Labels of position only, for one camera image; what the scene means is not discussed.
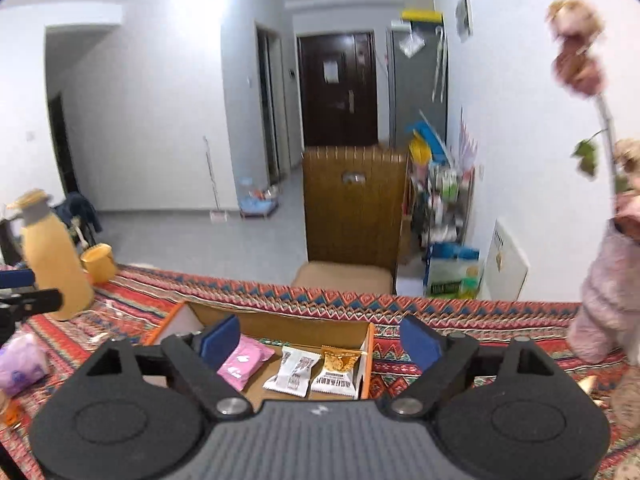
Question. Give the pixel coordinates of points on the dark interior door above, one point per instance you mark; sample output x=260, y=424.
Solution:
x=267, y=110

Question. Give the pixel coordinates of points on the white wall panel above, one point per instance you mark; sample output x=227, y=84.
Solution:
x=510, y=260

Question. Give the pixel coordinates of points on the cluttered storage rack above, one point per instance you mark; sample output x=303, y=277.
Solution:
x=442, y=195

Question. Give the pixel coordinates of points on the pink snack packet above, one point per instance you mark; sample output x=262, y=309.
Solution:
x=245, y=360

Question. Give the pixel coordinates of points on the purple plastic packet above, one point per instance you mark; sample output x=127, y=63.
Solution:
x=22, y=365

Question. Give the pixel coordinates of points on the wall picture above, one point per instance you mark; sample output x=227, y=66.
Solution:
x=465, y=12

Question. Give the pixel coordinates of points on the yellow cup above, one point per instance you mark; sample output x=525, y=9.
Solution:
x=98, y=264

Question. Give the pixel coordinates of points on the yellow box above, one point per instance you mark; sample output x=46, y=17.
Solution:
x=422, y=15

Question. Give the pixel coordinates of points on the white striped snack packet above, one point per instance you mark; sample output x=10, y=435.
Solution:
x=292, y=372

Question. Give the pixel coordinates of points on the orange and white snack packet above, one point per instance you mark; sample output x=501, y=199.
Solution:
x=334, y=367

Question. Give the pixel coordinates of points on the orange-edged cardboard box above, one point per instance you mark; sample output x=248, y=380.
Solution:
x=300, y=327

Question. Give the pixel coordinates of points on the pink vase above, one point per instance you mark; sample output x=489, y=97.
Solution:
x=607, y=290

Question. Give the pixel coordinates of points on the brown cardboard carton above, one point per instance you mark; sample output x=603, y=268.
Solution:
x=350, y=220

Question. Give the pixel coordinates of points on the white door notice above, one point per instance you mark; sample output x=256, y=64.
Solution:
x=330, y=71

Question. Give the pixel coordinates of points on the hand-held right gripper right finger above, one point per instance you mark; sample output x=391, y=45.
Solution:
x=417, y=342

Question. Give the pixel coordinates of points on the patterned tablecloth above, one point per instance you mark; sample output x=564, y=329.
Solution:
x=450, y=320

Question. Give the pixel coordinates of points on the dried flowers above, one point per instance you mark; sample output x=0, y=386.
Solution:
x=575, y=65

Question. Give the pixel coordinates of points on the yellow thermos jug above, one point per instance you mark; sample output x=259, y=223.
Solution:
x=52, y=265

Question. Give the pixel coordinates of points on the dark clothes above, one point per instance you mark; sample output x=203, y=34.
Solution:
x=80, y=212

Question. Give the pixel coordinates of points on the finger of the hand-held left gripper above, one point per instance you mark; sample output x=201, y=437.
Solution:
x=15, y=278
x=30, y=301

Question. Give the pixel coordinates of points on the mop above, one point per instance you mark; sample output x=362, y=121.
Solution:
x=218, y=216

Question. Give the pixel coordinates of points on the grey tall cabinet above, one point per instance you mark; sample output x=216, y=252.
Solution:
x=420, y=95

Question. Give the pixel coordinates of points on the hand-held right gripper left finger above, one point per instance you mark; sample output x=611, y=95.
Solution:
x=222, y=341

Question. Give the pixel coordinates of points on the blue and white box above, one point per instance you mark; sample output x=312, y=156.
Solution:
x=452, y=270

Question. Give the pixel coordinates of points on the dark entrance door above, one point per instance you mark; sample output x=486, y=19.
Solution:
x=337, y=115

